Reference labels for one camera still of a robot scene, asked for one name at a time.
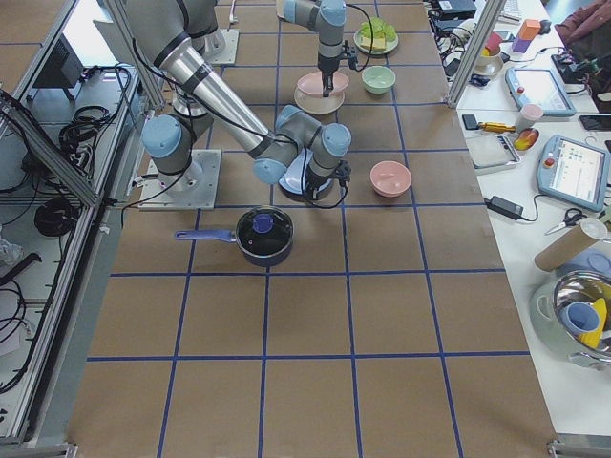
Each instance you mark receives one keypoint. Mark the white plate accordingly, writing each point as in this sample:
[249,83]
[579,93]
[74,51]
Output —
[318,105]

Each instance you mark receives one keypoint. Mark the aluminium frame post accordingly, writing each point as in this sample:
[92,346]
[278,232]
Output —
[484,26]

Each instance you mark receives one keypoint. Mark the teach pendant near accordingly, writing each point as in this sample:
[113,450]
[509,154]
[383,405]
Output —
[574,172]

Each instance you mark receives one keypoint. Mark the green bowl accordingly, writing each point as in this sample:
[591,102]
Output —
[378,79]

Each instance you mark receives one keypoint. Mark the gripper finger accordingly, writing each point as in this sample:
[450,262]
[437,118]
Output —
[326,86]
[330,83]

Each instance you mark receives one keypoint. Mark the teach pendant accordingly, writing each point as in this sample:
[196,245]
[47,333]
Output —
[574,172]
[541,87]

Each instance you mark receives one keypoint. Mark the kitchen scale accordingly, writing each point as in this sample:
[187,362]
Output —
[492,153]

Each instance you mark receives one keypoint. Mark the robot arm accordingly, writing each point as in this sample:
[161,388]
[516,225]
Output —
[168,34]
[327,18]

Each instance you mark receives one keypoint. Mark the teach pendant far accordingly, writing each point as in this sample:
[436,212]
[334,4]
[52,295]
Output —
[541,87]

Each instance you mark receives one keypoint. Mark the bread slice on plate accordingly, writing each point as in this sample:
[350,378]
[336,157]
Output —
[373,44]

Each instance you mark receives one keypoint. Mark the green lettuce leaf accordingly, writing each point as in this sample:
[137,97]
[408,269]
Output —
[378,28]

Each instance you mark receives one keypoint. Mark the black power adapter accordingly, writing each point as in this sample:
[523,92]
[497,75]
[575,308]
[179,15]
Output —
[504,207]

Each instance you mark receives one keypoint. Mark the pink plate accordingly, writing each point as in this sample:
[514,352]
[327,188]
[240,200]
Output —
[312,84]

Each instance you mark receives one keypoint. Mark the steel mixing bowl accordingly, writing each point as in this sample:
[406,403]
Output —
[590,350]

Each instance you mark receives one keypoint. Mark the scissors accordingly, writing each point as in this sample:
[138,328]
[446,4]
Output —
[571,218]

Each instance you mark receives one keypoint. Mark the blue saucepan with lid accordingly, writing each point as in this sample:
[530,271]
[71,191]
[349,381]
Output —
[264,234]

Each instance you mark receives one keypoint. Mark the pink bowl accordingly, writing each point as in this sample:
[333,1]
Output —
[390,179]

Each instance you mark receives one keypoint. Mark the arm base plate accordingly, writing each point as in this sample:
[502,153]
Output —
[197,189]
[218,48]

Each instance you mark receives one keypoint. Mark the white paper cup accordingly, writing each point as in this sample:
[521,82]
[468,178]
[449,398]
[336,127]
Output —
[528,116]

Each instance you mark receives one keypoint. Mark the cardboard tube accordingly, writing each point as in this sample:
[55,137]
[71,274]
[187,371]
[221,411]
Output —
[581,237]

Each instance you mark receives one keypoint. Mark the blue plate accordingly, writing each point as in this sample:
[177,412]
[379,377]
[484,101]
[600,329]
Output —
[293,181]

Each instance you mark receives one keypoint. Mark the blue cup in bowl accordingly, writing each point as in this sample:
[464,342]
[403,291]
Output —
[585,317]

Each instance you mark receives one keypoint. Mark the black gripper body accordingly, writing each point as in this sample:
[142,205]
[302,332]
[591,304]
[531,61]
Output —
[328,66]
[315,182]

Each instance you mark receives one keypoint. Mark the green plate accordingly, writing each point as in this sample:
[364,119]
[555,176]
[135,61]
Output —
[391,45]

